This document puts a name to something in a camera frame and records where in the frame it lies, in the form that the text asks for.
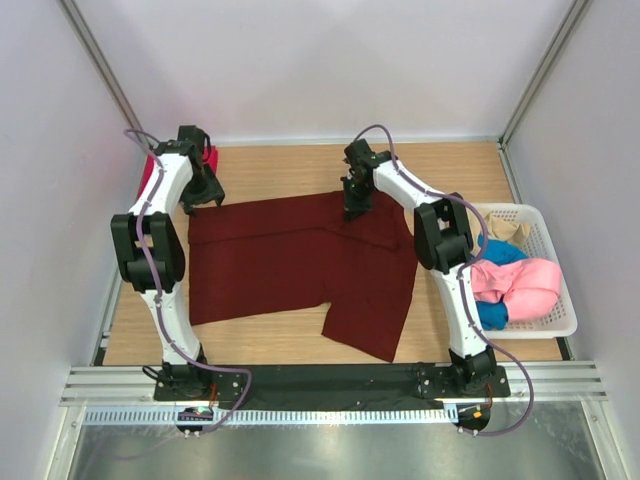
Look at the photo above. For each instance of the white plastic basket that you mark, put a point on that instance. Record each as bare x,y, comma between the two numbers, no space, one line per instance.
562,320

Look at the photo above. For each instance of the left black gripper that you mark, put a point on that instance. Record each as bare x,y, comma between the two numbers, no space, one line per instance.
212,192

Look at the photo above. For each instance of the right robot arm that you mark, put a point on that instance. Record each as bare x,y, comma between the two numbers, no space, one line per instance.
442,243

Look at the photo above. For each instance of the white slotted cable duct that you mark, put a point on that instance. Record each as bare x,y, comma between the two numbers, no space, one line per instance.
199,416

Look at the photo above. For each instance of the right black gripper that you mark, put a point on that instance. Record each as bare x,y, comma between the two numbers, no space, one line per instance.
352,208

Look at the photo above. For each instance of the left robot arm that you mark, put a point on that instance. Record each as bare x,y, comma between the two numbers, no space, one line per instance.
151,258

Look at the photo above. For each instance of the dark red t-shirt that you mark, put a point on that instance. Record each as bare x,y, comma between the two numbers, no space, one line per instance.
299,252

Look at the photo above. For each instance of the blue t-shirt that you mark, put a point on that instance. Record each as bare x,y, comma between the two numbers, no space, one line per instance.
498,289

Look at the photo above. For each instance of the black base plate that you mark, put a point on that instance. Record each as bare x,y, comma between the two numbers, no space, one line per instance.
323,388

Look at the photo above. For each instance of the aluminium frame rail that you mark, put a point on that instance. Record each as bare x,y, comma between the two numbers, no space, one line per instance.
541,381

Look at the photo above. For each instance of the beige t-shirt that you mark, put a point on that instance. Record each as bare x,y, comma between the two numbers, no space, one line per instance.
514,233

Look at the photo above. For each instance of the folded red t-shirt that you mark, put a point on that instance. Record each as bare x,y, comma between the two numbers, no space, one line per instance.
210,157

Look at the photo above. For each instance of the pink t-shirt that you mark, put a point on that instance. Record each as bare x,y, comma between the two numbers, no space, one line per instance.
542,280

